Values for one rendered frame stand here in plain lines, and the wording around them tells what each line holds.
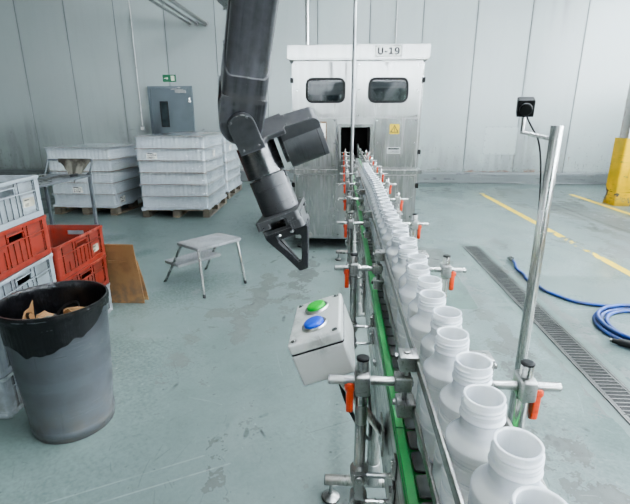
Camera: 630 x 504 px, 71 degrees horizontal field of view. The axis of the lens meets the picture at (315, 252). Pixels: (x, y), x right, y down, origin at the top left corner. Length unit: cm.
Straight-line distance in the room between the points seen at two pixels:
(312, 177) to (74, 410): 333
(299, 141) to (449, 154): 997
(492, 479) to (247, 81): 48
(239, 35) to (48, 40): 1173
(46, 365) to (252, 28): 184
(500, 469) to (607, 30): 1144
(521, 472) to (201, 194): 644
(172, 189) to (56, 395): 488
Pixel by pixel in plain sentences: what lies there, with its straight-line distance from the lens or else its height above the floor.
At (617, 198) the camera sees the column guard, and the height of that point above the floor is 13.
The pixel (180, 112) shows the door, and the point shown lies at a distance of 1084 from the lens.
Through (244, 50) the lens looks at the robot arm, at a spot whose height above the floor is 148.
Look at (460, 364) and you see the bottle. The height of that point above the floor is 116.
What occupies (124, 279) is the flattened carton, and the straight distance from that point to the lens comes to 371.
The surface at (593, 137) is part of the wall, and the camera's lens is 1163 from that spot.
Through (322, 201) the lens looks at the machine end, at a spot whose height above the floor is 54.
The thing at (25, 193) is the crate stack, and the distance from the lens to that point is 276.
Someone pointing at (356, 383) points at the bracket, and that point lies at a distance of 58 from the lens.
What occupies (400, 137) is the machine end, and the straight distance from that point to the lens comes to 478.
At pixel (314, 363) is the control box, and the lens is 64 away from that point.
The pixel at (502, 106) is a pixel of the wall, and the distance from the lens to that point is 1082.
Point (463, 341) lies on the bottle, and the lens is 53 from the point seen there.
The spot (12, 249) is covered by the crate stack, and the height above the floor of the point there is 78.
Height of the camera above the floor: 140
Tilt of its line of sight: 17 degrees down
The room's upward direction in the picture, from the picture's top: straight up
